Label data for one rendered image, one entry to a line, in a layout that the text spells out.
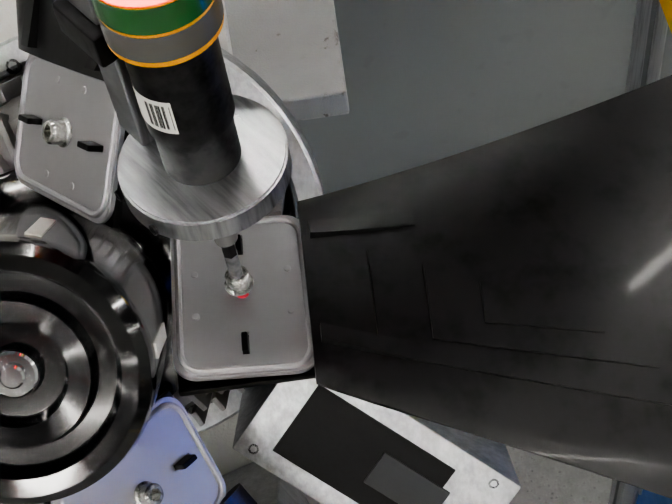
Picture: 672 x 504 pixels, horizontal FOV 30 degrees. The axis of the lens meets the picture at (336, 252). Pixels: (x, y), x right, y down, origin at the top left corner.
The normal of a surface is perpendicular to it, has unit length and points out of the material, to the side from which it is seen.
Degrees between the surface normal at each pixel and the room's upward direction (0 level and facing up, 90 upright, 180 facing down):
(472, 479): 50
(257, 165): 0
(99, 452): 39
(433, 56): 90
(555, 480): 0
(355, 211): 4
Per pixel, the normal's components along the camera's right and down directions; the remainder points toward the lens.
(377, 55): 0.10, 0.80
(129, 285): 0.81, -0.57
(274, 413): 0.01, 0.24
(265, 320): 0.02, -0.60
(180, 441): 0.70, -0.18
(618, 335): 0.09, -0.37
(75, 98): -0.75, 0.03
